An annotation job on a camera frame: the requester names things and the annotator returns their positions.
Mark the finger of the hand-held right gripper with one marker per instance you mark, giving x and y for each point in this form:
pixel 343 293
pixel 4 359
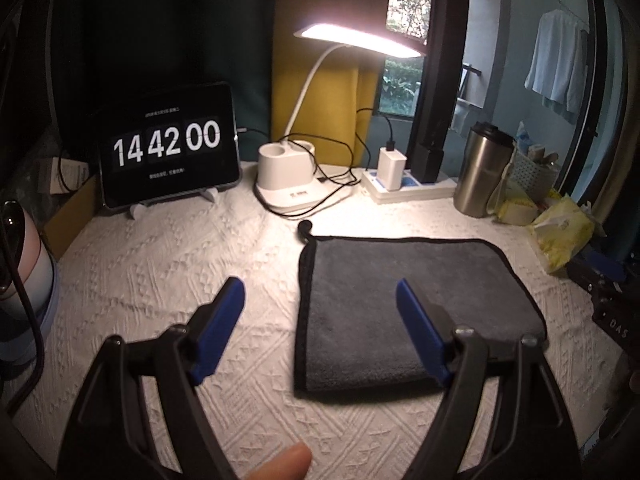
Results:
pixel 607 263

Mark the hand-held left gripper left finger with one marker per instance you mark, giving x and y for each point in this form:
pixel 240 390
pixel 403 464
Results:
pixel 220 330

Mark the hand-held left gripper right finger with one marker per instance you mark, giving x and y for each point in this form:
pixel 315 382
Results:
pixel 422 332

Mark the grey towel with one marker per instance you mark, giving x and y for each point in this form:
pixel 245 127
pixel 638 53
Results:
pixel 400 270

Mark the person's left hand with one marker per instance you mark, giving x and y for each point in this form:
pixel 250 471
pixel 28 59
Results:
pixel 280 462

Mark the yellow wet wipes packet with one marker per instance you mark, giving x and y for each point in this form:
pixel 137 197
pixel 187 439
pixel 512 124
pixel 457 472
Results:
pixel 562 230

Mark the white textured tablecloth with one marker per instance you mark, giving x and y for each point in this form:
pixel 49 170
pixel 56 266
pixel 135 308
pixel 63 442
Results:
pixel 175 260

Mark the yellow plastic bag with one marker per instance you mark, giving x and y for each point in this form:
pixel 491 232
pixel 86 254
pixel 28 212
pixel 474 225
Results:
pixel 515 210

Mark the white plastic basket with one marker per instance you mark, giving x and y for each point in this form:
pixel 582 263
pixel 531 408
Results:
pixel 537 175

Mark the white power strip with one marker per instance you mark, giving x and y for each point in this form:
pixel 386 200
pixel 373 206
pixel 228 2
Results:
pixel 425 191

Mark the white tablet stand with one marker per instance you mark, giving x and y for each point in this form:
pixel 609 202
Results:
pixel 137 210

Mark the steel tumbler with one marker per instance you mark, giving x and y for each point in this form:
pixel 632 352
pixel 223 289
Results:
pixel 482 175

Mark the white desk lamp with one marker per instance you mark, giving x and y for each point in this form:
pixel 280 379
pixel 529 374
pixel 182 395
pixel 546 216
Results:
pixel 287 180

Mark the white charger adapter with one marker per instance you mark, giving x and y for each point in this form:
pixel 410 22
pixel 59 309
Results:
pixel 391 167

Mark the black power adapter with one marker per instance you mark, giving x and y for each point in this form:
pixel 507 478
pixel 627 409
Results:
pixel 429 162

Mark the cardboard box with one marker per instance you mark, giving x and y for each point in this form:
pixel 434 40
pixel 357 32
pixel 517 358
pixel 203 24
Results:
pixel 70 220

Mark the black tablet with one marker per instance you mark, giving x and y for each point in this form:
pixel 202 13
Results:
pixel 167 145

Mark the pink and blue round device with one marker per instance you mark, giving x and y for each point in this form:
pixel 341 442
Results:
pixel 25 285

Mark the light blue hanging shirt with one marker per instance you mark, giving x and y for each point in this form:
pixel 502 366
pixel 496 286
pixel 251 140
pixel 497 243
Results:
pixel 555 60

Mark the yellow curtain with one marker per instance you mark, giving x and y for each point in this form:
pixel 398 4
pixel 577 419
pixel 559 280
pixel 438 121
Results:
pixel 320 85

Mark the dark green curtain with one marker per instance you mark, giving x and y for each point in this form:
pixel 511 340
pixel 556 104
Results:
pixel 165 25

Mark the black window frame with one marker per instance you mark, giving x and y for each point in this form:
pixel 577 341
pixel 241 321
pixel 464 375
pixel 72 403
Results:
pixel 440 60

